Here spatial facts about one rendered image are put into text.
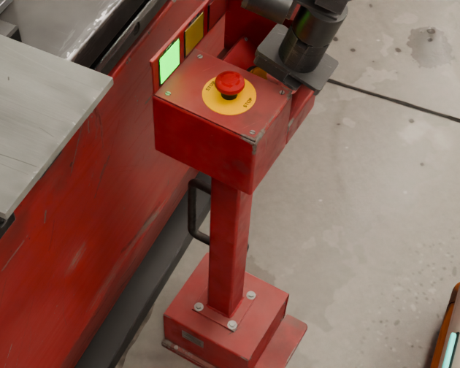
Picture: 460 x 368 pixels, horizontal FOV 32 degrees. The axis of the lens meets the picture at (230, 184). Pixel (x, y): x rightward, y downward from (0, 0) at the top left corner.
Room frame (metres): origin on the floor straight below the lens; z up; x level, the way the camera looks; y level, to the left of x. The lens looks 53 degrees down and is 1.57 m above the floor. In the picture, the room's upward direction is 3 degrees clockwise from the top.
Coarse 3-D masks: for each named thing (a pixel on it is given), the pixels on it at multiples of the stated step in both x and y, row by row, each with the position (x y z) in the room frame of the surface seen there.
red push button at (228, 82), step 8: (224, 72) 0.75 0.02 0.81; (232, 72) 0.75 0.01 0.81; (216, 80) 0.73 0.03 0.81; (224, 80) 0.73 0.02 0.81; (232, 80) 0.73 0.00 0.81; (240, 80) 0.73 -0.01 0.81; (224, 88) 0.72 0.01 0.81; (232, 88) 0.72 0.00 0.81; (240, 88) 0.72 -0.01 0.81; (224, 96) 0.73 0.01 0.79; (232, 96) 0.73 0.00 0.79
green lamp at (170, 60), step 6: (174, 48) 0.77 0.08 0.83; (168, 54) 0.76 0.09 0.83; (174, 54) 0.77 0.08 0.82; (162, 60) 0.74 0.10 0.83; (168, 60) 0.75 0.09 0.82; (174, 60) 0.77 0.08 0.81; (162, 66) 0.74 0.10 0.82; (168, 66) 0.75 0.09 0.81; (174, 66) 0.77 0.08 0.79; (162, 72) 0.74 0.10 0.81; (168, 72) 0.75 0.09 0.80; (162, 78) 0.74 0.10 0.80
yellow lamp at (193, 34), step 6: (198, 18) 0.82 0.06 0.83; (192, 24) 0.81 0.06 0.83; (198, 24) 0.82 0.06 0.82; (186, 30) 0.80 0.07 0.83; (192, 30) 0.81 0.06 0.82; (198, 30) 0.82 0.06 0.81; (186, 36) 0.80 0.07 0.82; (192, 36) 0.81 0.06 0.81; (198, 36) 0.82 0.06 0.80; (186, 42) 0.80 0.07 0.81; (192, 42) 0.81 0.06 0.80; (186, 48) 0.79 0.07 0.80; (192, 48) 0.81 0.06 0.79; (186, 54) 0.79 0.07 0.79
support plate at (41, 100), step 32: (0, 64) 0.55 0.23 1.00; (32, 64) 0.55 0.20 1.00; (64, 64) 0.56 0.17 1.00; (0, 96) 0.51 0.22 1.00; (32, 96) 0.51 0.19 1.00; (64, 96) 0.51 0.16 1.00; (96, 96) 0.52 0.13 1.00; (0, 128) 0.47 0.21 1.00; (32, 128) 0.47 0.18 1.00; (64, 128) 0.48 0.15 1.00; (0, 160) 0.43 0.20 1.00; (32, 160) 0.44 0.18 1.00; (0, 192) 0.40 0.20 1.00
